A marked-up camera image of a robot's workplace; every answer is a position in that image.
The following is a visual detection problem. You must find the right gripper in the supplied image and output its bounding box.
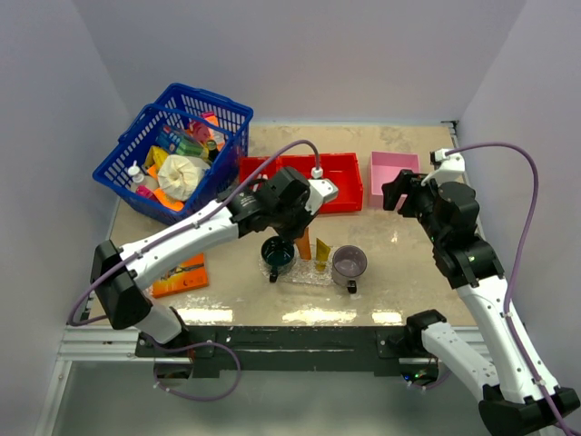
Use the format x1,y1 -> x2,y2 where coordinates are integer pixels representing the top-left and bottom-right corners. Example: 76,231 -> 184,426
382,169 -> 451,244

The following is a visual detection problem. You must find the orange toothpaste tube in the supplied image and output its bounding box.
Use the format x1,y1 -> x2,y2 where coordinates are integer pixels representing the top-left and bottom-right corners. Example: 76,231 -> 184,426
295,228 -> 312,261

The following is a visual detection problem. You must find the dark green mug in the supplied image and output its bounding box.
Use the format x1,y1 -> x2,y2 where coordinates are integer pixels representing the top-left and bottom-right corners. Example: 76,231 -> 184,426
261,236 -> 295,283

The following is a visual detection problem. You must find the yellow toothpaste tube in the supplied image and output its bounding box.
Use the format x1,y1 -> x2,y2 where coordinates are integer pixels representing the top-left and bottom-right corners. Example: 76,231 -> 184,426
315,238 -> 330,273

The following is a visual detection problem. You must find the clear textured acrylic holder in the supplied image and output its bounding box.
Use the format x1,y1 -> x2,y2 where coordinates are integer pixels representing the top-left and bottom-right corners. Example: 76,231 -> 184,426
280,258 -> 334,287

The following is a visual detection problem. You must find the grey-purple mug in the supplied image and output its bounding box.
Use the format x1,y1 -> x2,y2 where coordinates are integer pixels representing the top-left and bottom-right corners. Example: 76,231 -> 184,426
331,245 -> 368,294

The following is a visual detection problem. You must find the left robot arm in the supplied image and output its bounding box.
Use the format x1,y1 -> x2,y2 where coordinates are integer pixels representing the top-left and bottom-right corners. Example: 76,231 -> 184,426
92,167 -> 336,356

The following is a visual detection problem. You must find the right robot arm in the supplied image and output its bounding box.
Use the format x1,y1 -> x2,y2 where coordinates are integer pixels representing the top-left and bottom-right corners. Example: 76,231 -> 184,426
382,170 -> 580,435

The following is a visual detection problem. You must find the clear textured oval tray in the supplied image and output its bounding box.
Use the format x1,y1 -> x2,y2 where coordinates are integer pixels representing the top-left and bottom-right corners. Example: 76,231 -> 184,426
259,244 -> 364,287

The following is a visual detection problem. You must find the pink drawer box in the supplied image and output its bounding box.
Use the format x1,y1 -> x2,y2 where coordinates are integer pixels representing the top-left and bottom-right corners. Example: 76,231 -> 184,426
368,151 -> 419,209

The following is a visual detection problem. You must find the red right bin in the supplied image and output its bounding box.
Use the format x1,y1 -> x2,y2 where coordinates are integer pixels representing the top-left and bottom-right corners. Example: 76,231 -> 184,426
320,153 -> 363,213

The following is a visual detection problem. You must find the red bin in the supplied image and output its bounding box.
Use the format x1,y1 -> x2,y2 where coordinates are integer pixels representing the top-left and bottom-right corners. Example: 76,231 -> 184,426
320,153 -> 363,213
276,154 -> 316,179
239,156 -> 281,192

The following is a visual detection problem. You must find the red middle bin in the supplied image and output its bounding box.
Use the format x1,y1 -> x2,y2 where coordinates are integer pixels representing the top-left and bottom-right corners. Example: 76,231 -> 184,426
276,154 -> 316,179

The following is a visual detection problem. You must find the red left bin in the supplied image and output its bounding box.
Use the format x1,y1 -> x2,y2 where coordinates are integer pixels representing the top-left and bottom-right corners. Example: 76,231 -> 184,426
239,156 -> 281,192

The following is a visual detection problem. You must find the orange razor package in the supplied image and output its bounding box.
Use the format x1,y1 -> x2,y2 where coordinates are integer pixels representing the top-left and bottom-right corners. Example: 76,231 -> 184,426
151,253 -> 210,299

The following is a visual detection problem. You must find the white crumpled pouch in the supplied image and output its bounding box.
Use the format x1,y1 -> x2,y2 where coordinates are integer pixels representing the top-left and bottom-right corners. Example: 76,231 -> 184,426
157,154 -> 210,202

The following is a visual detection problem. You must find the blue plastic basket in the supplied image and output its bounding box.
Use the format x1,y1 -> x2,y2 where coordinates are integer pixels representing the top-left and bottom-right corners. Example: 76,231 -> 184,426
93,83 -> 253,225

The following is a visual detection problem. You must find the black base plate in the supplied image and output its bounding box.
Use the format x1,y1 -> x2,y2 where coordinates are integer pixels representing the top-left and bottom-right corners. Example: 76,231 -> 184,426
136,326 -> 446,385

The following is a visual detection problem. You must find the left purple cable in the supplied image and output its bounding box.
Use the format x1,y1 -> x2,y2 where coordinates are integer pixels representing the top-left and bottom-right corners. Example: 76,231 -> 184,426
66,139 -> 324,327

